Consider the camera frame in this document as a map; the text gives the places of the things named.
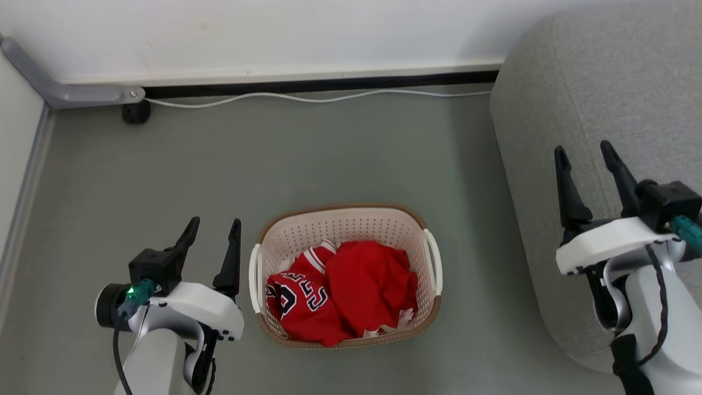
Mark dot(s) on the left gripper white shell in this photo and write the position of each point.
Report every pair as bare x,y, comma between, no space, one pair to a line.
203,310

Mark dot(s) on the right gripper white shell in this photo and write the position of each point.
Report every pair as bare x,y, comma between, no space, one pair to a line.
609,244

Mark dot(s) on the red basketball jersey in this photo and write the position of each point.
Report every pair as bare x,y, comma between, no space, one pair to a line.
362,285

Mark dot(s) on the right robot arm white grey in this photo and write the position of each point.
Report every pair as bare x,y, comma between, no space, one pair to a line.
669,329

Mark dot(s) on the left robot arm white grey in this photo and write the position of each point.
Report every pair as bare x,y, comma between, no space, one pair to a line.
156,362

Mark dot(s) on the cream perforated laundry basket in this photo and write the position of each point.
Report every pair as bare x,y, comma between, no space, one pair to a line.
351,225

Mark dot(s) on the grey fabric sofa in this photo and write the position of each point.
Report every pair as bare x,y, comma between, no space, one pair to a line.
603,82

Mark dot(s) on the black caster wheel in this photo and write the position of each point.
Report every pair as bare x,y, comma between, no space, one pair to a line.
135,112

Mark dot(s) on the white baseboard strip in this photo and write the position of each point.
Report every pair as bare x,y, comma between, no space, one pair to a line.
274,75

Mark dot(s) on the grey floor skirting strip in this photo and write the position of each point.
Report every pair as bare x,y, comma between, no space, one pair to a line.
24,208

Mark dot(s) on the black baseboard strip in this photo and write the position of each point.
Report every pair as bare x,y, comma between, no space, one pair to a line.
329,85

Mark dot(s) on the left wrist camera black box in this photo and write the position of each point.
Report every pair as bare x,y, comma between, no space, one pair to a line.
156,269

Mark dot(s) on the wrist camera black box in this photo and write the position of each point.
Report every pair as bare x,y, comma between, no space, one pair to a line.
156,269
669,203

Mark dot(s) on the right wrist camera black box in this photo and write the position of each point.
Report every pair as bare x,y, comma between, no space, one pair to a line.
669,203

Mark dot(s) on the grey metal frame bracket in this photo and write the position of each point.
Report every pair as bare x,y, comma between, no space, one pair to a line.
66,94

